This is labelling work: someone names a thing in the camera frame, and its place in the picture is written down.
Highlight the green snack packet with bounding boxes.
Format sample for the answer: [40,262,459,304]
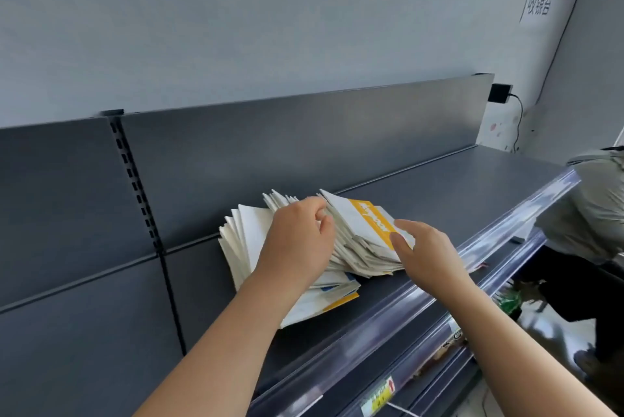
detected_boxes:
[495,284,525,316]

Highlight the person's left forearm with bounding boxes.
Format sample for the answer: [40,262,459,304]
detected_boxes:
[134,270,303,417]

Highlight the slotted dark metal upright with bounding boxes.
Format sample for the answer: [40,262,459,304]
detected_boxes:
[99,109,189,357]

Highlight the black wall adapter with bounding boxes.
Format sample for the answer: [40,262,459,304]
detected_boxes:
[487,84,514,104]

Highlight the white floral patterned panel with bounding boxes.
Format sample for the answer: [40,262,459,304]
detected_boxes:
[475,102,523,153]

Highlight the person's left hand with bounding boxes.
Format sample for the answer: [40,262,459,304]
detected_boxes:
[253,196,337,305]

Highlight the clear plastic price rail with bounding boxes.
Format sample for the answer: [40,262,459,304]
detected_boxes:
[248,167,582,417]
[341,228,547,417]

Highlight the yellow green price tag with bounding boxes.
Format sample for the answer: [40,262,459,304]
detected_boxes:
[359,376,396,417]

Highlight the person's right hand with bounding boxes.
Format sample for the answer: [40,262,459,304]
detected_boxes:
[389,219,471,301]

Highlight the dark grey back panel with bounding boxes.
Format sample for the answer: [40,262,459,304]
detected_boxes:
[119,72,495,252]
[0,117,157,313]

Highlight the black cable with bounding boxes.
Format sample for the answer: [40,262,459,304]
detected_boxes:
[509,93,525,154]

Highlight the pile of white notebooks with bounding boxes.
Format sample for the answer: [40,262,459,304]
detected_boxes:
[218,188,416,330]

